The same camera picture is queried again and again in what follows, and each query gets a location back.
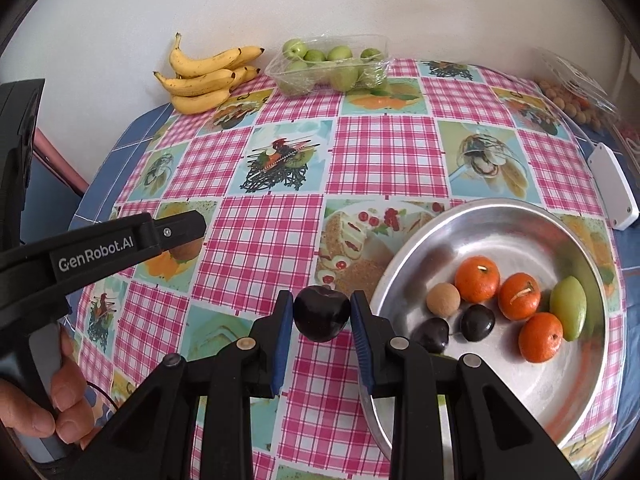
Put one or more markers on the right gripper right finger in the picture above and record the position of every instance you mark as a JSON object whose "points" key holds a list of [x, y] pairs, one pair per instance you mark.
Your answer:
{"points": [[493, 435]]}

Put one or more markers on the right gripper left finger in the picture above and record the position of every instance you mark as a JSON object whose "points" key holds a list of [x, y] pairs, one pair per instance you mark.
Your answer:
{"points": [[151, 435]]}

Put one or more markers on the large orange tangerine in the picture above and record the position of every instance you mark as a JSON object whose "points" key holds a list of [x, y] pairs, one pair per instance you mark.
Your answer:
{"points": [[540, 338]]}

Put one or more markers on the dark cherry with stem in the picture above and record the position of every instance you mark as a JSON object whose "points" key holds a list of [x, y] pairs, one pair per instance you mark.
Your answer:
{"points": [[477, 322]]}

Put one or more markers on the orange tangerine with stem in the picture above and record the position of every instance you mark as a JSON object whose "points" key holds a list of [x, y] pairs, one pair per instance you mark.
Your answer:
{"points": [[519, 297]]}

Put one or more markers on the brown kiwi-like fruit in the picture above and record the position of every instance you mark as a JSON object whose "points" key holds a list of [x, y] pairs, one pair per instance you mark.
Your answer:
{"points": [[188, 251]]}

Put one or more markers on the large green mango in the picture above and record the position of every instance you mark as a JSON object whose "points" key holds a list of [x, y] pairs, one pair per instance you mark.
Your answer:
{"points": [[568, 302]]}

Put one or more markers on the small orange tangerine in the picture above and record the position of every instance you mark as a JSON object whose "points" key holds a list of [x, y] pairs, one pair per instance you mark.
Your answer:
{"points": [[477, 279]]}

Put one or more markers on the person's left hand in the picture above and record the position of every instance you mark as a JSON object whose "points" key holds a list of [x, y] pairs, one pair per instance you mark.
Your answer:
{"points": [[75, 421]]}

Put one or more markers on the yellow banana bunch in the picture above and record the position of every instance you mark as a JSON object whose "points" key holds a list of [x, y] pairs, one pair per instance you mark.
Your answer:
{"points": [[202, 84]]}

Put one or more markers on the white plastic device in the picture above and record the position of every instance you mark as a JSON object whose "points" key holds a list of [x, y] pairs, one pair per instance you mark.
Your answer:
{"points": [[617, 198]]}

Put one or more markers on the checkered fruit-print tablecloth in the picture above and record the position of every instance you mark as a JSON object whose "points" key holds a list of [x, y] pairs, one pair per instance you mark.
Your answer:
{"points": [[325, 189]]}

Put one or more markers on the green guava top left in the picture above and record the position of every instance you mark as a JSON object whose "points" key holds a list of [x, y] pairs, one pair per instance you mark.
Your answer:
{"points": [[294, 49]]}

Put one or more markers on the green guava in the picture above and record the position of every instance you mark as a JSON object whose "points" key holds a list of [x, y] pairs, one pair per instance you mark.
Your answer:
{"points": [[294, 49], [344, 78]]}

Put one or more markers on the clear box of nuts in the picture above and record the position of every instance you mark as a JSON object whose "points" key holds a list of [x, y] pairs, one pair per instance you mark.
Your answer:
{"points": [[577, 94]]}

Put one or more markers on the green guava front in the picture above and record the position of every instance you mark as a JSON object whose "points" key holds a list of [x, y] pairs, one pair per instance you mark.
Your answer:
{"points": [[344, 78]]}

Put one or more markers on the clear plastic fruit tray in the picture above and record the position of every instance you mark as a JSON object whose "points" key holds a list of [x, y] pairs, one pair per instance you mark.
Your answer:
{"points": [[299, 78]]}

